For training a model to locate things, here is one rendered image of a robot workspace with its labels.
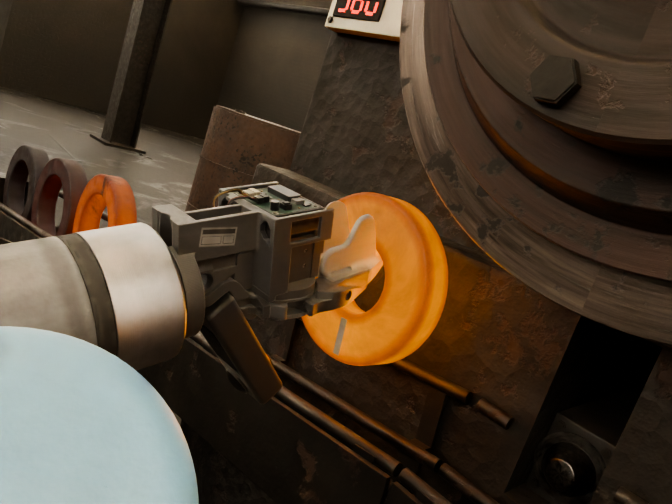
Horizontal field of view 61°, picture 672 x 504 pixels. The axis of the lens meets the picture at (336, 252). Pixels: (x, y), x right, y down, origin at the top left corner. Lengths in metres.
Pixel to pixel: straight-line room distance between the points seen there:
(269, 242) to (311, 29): 10.00
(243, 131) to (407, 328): 2.72
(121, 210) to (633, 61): 0.72
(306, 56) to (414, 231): 9.80
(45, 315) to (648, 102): 0.30
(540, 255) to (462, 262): 0.15
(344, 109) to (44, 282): 0.49
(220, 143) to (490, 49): 2.90
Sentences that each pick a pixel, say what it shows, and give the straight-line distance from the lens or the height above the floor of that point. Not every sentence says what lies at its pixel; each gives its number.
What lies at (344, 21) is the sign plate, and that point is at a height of 1.07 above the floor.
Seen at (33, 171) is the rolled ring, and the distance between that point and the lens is 1.22.
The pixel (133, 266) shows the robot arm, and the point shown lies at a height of 0.83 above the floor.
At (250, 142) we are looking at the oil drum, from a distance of 3.12.
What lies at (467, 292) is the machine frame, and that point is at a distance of 0.53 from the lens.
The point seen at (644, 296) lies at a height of 0.91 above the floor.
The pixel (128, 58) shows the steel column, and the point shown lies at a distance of 7.14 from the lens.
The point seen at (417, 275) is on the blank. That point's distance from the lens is 0.46.
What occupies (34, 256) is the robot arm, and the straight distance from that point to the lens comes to 0.34.
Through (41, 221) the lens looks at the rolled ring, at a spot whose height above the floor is 0.62.
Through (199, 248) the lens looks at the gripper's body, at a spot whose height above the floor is 0.84.
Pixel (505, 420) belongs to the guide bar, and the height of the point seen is 0.76.
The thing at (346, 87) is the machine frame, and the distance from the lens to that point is 0.74.
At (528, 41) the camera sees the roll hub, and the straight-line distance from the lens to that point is 0.33.
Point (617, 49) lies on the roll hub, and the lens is 0.32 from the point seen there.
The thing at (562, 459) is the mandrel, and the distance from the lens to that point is 0.52.
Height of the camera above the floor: 0.94
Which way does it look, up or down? 11 degrees down
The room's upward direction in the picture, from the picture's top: 19 degrees clockwise
